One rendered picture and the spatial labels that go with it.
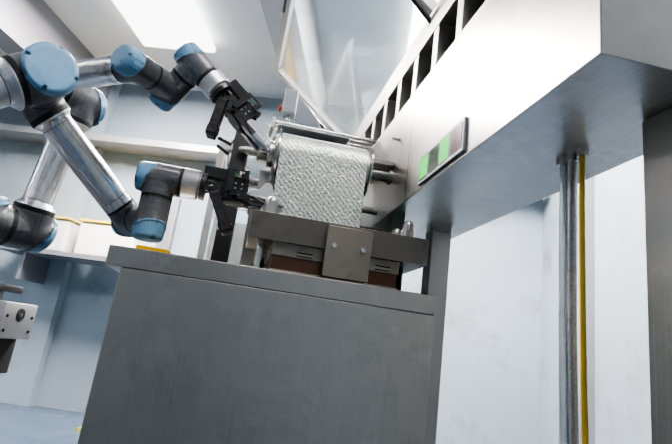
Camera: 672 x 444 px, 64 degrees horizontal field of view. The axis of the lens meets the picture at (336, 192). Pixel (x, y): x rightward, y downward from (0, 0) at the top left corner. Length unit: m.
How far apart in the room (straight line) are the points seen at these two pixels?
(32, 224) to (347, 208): 0.92
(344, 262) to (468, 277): 3.78
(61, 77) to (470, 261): 4.10
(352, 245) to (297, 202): 0.28
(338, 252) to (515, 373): 3.87
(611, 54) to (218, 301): 0.78
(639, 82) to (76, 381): 5.03
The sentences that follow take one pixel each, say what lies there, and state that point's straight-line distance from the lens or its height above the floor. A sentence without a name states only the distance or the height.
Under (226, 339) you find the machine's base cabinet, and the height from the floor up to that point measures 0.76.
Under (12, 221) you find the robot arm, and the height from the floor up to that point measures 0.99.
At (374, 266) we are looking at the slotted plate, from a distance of 1.21.
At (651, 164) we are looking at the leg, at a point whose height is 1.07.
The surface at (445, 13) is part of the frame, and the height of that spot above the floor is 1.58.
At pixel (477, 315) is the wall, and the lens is 4.89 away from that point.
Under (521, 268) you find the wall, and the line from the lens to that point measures 5.03.
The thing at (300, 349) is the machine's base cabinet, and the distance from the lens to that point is 1.10.
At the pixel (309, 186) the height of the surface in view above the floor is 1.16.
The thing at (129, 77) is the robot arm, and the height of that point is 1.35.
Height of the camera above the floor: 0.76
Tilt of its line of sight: 16 degrees up
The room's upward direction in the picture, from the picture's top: 8 degrees clockwise
